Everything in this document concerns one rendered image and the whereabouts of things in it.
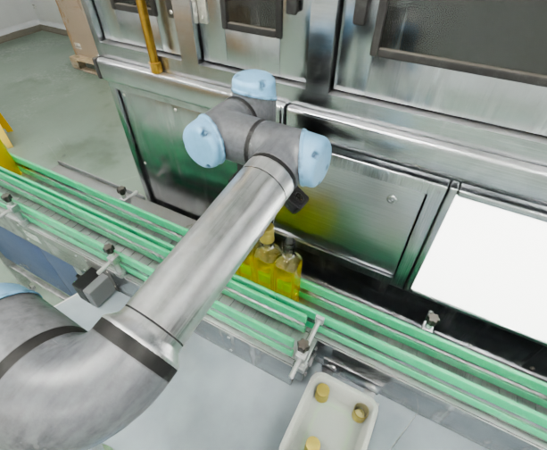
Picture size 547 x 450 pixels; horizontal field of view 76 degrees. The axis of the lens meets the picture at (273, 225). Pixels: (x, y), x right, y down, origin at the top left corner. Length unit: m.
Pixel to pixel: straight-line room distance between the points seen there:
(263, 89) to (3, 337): 0.47
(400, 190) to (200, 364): 0.72
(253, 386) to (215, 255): 0.71
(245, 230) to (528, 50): 0.51
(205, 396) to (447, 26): 0.98
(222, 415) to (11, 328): 0.71
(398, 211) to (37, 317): 0.67
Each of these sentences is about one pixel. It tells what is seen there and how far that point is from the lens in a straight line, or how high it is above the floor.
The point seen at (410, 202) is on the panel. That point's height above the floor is 1.25.
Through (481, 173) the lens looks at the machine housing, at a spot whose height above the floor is 1.36.
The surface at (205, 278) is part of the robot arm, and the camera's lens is 0.39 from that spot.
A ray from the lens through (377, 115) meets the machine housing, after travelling 0.74.
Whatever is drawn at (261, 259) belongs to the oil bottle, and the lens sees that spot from 0.87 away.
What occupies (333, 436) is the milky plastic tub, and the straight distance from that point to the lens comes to 1.01.
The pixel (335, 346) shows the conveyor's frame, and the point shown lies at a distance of 0.97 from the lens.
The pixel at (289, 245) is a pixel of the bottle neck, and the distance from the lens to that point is 0.81.
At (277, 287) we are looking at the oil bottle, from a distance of 0.93.
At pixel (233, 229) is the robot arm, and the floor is 1.46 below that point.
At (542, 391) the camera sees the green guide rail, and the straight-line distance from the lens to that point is 1.04.
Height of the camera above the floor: 1.74
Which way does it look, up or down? 45 degrees down
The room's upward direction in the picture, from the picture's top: straight up
